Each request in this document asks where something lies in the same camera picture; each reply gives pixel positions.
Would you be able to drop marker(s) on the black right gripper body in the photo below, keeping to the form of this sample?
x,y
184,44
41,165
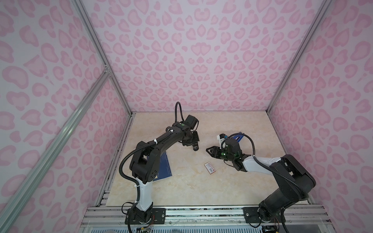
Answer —
x,y
225,155

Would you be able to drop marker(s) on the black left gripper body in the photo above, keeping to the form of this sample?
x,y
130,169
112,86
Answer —
x,y
193,139

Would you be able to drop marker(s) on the blue stapler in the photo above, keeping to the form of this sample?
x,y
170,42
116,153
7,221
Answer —
x,y
238,137

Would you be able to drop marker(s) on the red white staple box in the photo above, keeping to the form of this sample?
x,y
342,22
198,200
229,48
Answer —
x,y
210,168

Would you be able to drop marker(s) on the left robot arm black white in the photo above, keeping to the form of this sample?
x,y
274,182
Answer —
x,y
145,162

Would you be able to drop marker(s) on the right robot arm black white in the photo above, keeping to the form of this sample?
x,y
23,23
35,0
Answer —
x,y
293,180

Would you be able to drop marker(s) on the blue notebook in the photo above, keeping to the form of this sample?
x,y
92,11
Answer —
x,y
161,170

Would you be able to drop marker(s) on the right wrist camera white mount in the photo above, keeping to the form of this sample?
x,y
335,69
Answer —
x,y
222,137

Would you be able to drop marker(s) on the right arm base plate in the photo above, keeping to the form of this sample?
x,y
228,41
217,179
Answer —
x,y
256,215

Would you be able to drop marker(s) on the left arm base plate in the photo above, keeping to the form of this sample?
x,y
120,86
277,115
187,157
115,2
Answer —
x,y
152,215

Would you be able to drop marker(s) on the aluminium front rail frame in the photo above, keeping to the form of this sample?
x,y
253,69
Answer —
x,y
300,218

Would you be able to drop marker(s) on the aluminium diagonal frame bar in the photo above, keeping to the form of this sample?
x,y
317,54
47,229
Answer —
x,y
25,191

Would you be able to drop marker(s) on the aluminium corner frame post left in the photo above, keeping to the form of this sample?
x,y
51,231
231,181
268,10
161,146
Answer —
x,y
88,25

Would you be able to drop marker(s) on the aluminium corner frame post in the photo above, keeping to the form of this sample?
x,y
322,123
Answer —
x,y
313,28
88,25

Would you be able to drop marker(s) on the aluminium corner frame post right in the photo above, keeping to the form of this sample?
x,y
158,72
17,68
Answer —
x,y
313,28

